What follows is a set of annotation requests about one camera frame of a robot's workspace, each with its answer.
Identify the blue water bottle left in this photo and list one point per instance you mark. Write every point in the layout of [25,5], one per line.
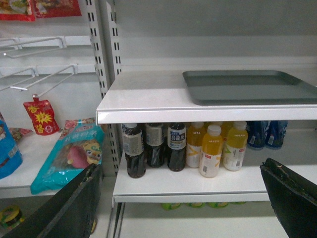
[256,134]

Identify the dark tea bottle front left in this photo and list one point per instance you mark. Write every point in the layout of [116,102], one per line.
[134,150]

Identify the orange juice bottle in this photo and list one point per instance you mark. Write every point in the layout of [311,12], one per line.
[211,152]
[195,135]

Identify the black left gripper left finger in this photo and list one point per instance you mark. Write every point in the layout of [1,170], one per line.
[70,213]

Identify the orange juice bottle front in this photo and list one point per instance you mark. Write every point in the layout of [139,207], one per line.
[211,152]

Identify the red spout pouch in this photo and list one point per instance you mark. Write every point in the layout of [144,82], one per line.
[42,115]

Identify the yellow lidded jar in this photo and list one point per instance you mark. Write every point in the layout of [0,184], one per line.
[11,217]

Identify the grey silver serving tray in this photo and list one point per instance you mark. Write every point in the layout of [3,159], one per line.
[248,88]

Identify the teal snack bag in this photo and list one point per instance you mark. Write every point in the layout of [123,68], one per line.
[79,145]

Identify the white slotted shelf upright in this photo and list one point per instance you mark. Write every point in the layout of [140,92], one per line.
[112,154]

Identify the dark tea bottle right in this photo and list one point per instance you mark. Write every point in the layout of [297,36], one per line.
[176,142]

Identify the red hanging snack packet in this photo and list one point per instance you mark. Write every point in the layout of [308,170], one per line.
[17,10]

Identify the dark tea bottle middle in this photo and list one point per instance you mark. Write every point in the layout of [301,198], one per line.
[154,144]

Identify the orange juice bottle left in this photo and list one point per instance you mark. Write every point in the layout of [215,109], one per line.
[195,135]

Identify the white upper metal shelf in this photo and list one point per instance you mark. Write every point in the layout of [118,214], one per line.
[160,96]

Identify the blue water bottle right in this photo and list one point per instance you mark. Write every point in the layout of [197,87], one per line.
[275,134]

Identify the blue water bottle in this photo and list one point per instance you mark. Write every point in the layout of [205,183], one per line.
[256,134]
[275,134]

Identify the blue snack bag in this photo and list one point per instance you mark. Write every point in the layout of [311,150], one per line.
[10,156]

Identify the white metal shelf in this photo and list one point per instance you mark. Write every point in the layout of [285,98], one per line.
[161,185]
[160,96]

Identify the white lower metal shelf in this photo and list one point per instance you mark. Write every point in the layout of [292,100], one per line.
[161,185]

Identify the dark tea bottle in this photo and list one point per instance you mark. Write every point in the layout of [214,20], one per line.
[134,150]
[154,144]
[176,142]

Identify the yellow juice bottle right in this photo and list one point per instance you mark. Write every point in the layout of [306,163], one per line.
[235,146]

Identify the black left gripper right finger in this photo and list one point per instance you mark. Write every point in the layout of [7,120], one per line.
[293,199]

